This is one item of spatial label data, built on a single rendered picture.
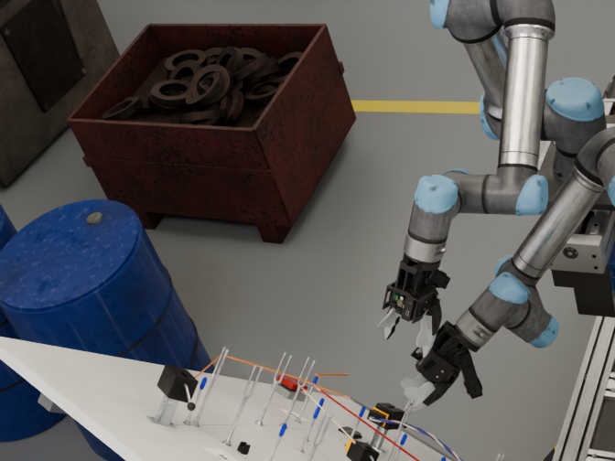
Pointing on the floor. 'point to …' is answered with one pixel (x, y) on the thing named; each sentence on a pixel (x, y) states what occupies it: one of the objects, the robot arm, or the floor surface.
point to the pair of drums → (86, 303)
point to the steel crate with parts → (217, 123)
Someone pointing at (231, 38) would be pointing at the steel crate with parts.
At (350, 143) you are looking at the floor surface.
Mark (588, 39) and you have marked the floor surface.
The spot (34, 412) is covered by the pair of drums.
